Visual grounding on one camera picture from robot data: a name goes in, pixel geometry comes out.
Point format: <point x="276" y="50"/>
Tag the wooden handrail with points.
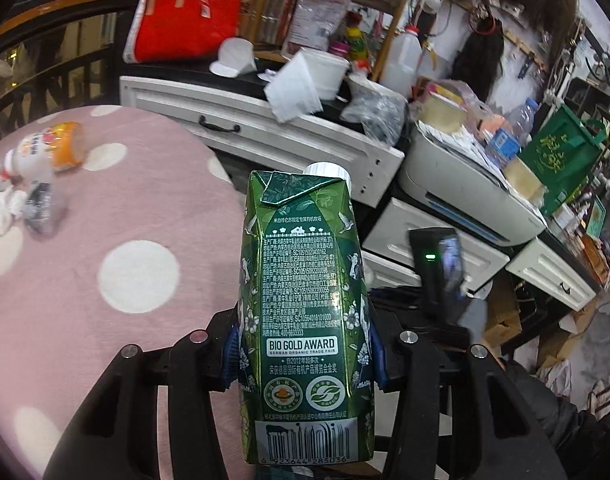
<point x="45" y="15"/>

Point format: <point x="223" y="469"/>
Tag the cardboard box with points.
<point x="502" y="315"/>

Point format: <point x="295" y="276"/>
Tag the white plastic bowl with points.
<point x="330" y="75"/>

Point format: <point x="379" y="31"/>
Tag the white cap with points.
<point x="232" y="57"/>

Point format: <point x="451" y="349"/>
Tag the clear plastic bag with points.
<point x="375" y="117"/>

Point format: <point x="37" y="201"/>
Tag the red tote bag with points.
<point x="185" y="25"/>

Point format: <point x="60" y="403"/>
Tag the white orange yogurt bottle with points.
<point x="40" y="152"/>

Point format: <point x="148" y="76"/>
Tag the white printer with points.
<point x="455" y="185"/>

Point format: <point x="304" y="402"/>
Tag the green tote bag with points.
<point x="565" y="155"/>

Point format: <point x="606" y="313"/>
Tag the dark hair wig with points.
<point x="480" y="67"/>

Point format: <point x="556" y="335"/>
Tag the dark clothing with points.
<point x="550" y="420"/>

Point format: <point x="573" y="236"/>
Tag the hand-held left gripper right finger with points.
<point x="380" y="362"/>

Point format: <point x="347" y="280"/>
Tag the yellow green bottle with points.
<point x="357" y="40"/>

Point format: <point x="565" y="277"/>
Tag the green milk carton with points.
<point x="300" y="285"/>

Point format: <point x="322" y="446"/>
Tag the white tissue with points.
<point x="0" y="215"/>

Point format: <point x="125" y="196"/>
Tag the clear water bottle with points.
<point x="502" y="142"/>

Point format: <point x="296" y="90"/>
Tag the white drawer cabinet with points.
<point x="285" y="130"/>

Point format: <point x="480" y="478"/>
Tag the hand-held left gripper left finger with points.
<point x="231" y="357"/>

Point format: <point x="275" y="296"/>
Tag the pink polka dot tablecloth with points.
<point x="135" y="200"/>

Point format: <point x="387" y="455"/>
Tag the white plastic jug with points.
<point x="400" y="65"/>

